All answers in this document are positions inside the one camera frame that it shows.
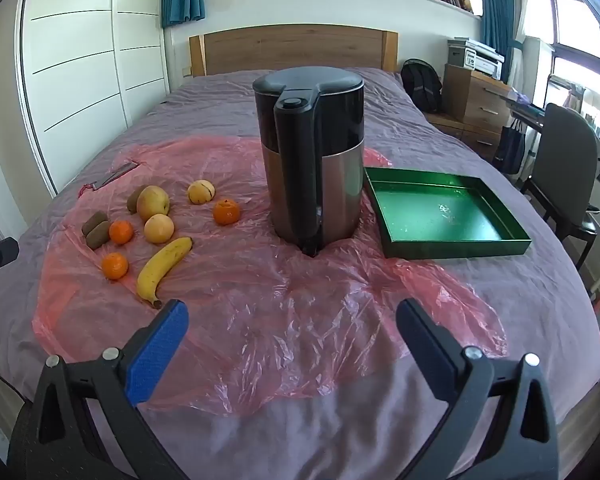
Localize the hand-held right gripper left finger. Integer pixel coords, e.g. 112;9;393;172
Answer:
30;299;190;480

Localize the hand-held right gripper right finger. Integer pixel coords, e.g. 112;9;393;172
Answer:
396;298;561;480

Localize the yellow banana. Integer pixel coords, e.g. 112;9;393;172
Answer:
136;236;194;309

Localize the orange mandarin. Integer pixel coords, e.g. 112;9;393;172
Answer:
109;220;134;246
102;252;130;281
213;199;242;226

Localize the round pale peach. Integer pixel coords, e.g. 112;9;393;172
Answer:
144;214;175;245

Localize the green tray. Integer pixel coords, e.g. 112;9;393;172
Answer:
362;166;532;260

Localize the large yellow-red apple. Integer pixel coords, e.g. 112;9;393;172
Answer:
136;185;171;222

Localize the small cracked yellow fruit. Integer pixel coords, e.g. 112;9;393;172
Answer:
187;179;216;205

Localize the pink plastic sheet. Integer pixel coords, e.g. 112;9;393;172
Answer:
32;135;508;416

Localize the white wardrobe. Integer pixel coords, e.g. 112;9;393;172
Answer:
0;0;170;196

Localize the dark blue tote bag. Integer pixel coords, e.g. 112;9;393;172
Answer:
492;119;527;174

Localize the low wooden nightstand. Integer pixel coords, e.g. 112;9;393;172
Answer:
425;111;503;162

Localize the black and steel electric kettle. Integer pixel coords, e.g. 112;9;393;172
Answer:
252;65;366;258

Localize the grey chair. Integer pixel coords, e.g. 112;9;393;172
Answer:
520;102;600;271

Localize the wooden drawer chest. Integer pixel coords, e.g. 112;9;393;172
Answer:
442;63;513;133

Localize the grey desk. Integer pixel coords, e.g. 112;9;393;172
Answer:
502;87;600;171

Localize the black backpack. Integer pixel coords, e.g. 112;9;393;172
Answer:
401;58;443;113

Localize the white printer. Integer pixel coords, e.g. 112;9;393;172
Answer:
447;37;506;80

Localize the wooden headboard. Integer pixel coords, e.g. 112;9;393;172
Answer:
189;24;398;78

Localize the window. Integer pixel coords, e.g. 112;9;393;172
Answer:
525;0;600;91

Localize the knife with red handle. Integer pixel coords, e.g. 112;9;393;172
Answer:
80;160;140;196

